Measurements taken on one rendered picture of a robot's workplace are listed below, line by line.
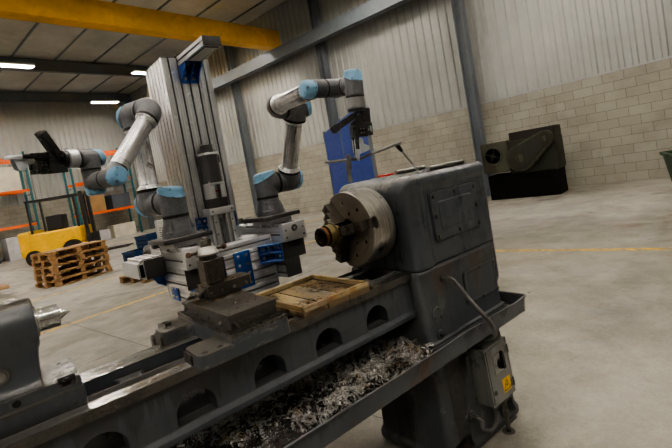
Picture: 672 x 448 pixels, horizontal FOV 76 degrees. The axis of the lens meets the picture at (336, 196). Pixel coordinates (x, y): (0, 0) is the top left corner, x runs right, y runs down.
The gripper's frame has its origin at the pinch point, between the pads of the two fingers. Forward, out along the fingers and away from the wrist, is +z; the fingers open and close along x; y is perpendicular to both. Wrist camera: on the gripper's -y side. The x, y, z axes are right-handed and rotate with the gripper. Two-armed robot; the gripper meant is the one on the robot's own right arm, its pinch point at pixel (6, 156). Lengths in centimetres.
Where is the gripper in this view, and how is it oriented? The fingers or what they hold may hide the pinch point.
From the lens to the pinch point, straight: 192.4
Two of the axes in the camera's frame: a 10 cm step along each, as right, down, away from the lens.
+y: 0.6, 9.9, 1.2
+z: -4.7, 1.3, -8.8
